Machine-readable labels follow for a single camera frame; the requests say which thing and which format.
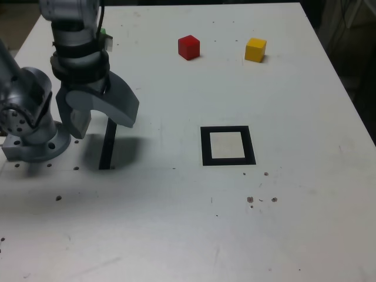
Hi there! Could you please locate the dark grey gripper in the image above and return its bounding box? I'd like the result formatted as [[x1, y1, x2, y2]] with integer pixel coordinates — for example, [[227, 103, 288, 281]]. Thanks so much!
[[55, 72, 140, 140]]

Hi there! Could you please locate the red cube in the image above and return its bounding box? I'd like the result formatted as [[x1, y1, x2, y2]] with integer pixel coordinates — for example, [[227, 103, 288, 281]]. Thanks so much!
[[177, 35, 201, 61]]

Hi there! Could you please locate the yellow cube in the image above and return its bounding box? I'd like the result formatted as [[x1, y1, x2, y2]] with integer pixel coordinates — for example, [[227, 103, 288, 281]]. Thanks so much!
[[244, 37, 267, 63]]

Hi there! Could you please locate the black tape square outline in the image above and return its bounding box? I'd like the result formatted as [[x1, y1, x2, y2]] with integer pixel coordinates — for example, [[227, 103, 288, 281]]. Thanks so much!
[[200, 125, 257, 167]]

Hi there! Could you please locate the black tape strip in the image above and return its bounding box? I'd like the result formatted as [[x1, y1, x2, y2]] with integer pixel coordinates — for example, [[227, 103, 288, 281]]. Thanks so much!
[[98, 117, 118, 170]]

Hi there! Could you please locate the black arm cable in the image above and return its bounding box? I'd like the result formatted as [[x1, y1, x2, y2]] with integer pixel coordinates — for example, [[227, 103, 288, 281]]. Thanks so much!
[[95, 0, 106, 42]]

